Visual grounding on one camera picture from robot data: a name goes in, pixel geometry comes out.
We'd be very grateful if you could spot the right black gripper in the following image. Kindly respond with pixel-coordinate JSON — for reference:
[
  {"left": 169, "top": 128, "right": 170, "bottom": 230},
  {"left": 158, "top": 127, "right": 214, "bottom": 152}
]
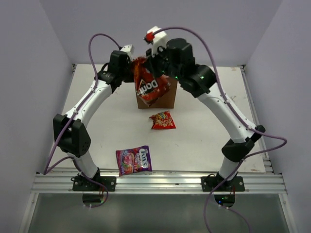
[{"left": 145, "top": 43, "right": 182, "bottom": 81}]

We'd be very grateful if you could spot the red Doritos chip bag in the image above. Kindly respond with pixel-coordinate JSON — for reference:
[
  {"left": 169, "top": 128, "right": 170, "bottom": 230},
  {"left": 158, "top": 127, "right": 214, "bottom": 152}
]
[{"left": 132, "top": 57, "right": 171, "bottom": 106}]

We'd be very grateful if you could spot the brown paper bag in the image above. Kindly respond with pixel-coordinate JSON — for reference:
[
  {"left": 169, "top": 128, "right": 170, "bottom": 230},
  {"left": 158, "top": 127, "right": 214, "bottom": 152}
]
[{"left": 137, "top": 76, "right": 178, "bottom": 109}]

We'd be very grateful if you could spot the small red popcorn snack bag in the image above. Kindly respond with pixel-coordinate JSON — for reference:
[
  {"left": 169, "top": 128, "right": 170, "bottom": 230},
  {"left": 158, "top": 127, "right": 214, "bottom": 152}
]
[{"left": 149, "top": 111, "right": 176, "bottom": 130}]

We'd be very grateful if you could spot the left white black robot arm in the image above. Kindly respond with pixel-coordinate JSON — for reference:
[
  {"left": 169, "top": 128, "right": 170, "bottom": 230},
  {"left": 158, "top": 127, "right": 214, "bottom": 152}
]
[{"left": 53, "top": 45, "right": 134, "bottom": 191}]

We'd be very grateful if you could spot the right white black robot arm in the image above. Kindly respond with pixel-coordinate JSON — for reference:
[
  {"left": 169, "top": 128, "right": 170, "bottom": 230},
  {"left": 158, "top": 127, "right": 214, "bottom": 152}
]
[{"left": 145, "top": 38, "right": 265, "bottom": 191}]

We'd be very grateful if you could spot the purple Fox's candy bag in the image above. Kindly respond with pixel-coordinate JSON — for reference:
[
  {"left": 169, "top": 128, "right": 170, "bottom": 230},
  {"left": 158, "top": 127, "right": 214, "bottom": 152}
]
[{"left": 116, "top": 145, "right": 152, "bottom": 176}]

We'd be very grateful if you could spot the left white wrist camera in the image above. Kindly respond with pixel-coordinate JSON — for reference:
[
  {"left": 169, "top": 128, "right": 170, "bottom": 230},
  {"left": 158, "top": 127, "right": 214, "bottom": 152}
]
[{"left": 120, "top": 44, "right": 134, "bottom": 61}]

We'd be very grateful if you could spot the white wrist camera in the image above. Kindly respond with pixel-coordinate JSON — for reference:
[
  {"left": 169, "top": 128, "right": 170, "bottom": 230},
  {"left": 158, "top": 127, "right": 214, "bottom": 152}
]
[
  {"left": 144, "top": 26, "right": 168, "bottom": 56},
  {"left": 120, "top": 44, "right": 134, "bottom": 61}
]

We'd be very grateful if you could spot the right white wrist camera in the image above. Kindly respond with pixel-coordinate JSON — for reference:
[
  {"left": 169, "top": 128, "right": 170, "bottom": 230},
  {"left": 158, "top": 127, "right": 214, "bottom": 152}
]
[{"left": 144, "top": 26, "right": 168, "bottom": 56}]

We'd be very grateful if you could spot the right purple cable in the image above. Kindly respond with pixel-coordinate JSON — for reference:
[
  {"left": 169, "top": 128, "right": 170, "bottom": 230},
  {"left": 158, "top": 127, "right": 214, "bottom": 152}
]
[{"left": 155, "top": 26, "right": 288, "bottom": 233}]

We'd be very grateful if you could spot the purple cable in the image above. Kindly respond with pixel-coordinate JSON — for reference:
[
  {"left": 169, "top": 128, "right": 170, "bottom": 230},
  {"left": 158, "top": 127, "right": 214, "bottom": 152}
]
[
  {"left": 155, "top": 26, "right": 288, "bottom": 233},
  {"left": 43, "top": 33, "right": 121, "bottom": 208}
]

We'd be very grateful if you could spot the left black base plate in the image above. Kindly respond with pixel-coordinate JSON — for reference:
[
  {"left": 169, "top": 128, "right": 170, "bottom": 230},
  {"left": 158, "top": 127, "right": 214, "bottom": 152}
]
[{"left": 70, "top": 174, "right": 117, "bottom": 192}]

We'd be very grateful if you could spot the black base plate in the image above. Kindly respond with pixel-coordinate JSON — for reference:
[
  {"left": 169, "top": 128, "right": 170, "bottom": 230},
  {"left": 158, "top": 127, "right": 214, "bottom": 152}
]
[
  {"left": 201, "top": 173, "right": 245, "bottom": 192},
  {"left": 70, "top": 174, "right": 117, "bottom": 192}
]

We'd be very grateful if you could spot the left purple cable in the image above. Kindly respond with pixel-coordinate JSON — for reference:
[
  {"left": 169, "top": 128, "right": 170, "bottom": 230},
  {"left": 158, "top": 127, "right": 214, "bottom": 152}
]
[{"left": 43, "top": 33, "right": 121, "bottom": 208}]

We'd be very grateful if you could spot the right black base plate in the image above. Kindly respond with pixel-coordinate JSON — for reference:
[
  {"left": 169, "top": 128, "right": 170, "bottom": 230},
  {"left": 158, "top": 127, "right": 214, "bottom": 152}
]
[{"left": 201, "top": 173, "right": 245, "bottom": 192}]

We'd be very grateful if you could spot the aluminium rail frame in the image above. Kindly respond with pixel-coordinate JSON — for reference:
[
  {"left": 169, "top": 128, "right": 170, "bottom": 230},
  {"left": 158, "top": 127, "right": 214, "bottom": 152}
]
[{"left": 18, "top": 63, "right": 298, "bottom": 233}]

